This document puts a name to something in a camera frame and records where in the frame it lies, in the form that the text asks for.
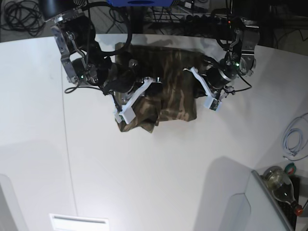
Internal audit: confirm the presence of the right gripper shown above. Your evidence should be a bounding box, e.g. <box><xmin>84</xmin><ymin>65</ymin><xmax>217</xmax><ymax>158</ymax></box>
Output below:
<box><xmin>96</xmin><ymin>60</ymin><xmax>162</xmax><ymax>124</ymax></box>

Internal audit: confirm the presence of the camouflage t-shirt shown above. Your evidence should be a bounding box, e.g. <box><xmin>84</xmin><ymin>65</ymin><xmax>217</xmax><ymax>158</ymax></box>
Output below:
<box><xmin>115</xmin><ymin>45</ymin><xmax>209</xmax><ymax>133</ymax></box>

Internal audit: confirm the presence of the clear glass bottle red cap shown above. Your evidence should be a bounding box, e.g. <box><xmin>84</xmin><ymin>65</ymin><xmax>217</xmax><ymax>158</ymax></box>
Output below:
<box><xmin>263</xmin><ymin>166</ymin><xmax>303</xmax><ymax>216</ymax></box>

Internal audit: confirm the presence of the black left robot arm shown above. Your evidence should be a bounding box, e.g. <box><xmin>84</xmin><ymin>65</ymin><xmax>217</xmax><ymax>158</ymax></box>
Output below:
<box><xmin>187</xmin><ymin>0</ymin><xmax>260</xmax><ymax>111</ymax></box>

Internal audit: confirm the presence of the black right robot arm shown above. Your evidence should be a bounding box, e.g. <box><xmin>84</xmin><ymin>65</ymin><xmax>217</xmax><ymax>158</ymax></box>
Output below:
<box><xmin>38</xmin><ymin>0</ymin><xmax>162</xmax><ymax>124</ymax></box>

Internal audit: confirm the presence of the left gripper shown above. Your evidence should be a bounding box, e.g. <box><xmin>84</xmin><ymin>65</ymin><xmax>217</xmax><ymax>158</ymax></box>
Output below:
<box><xmin>183</xmin><ymin>67</ymin><xmax>235</xmax><ymax>111</ymax></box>

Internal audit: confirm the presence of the coiled white cable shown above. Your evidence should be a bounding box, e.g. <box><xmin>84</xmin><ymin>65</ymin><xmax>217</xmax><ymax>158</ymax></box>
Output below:
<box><xmin>281</xmin><ymin>113</ymin><xmax>308</xmax><ymax>161</ymax></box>

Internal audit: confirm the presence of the coiled black floor cable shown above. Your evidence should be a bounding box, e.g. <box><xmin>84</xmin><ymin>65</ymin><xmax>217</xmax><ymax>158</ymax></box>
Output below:
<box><xmin>0</xmin><ymin>0</ymin><xmax>48</xmax><ymax>37</ymax></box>

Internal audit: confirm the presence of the black power strip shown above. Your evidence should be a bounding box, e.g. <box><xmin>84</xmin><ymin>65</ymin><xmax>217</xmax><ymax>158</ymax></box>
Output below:
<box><xmin>184</xmin><ymin>14</ymin><xmax>230</xmax><ymax>25</ymax></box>

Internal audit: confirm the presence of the green tape roll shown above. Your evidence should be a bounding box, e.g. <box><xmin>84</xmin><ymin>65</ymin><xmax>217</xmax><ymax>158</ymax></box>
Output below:
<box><xmin>284</xmin><ymin>163</ymin><xmax>296</xmax><ymax>176</ymax></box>

